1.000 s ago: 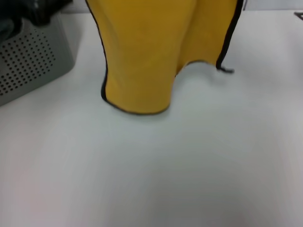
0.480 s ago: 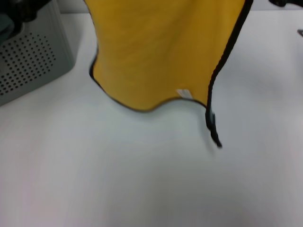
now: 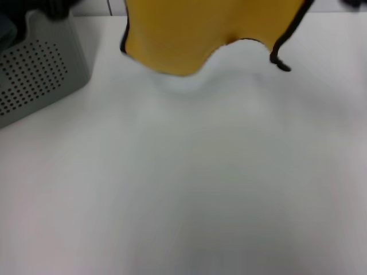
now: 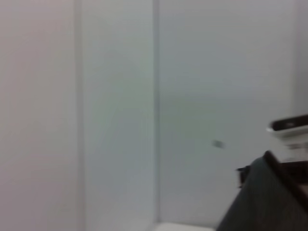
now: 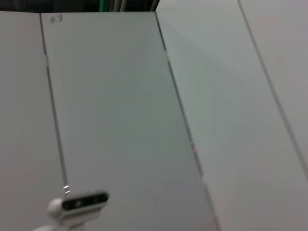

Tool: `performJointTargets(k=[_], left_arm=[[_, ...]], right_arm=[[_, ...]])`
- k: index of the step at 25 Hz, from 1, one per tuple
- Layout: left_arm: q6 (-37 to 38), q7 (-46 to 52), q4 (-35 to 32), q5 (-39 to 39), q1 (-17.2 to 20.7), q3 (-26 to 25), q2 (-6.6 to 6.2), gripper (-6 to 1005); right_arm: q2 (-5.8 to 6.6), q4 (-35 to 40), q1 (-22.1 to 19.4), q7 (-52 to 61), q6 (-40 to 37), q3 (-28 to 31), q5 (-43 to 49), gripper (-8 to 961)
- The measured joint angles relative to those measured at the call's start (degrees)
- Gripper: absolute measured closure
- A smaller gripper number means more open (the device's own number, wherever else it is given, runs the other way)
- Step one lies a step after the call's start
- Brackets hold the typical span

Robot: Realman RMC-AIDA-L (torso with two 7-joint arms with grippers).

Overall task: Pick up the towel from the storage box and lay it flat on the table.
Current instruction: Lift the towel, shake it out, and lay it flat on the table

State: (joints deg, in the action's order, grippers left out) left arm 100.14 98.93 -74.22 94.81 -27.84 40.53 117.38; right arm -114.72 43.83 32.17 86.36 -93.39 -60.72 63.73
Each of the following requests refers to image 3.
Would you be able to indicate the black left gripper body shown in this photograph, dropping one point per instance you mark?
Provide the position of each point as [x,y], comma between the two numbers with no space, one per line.
[56,8]

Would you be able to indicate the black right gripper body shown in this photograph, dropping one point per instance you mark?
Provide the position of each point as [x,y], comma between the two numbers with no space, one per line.
[355,2]

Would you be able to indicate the yellow towel black trim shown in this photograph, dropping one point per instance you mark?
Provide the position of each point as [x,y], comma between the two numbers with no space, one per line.
[177,34]

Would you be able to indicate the teal green towel black trim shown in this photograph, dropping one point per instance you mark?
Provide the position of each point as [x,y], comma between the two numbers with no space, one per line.
[5,31]

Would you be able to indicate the grey perforated plastic storage box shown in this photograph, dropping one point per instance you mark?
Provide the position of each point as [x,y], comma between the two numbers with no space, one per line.
[43,71]

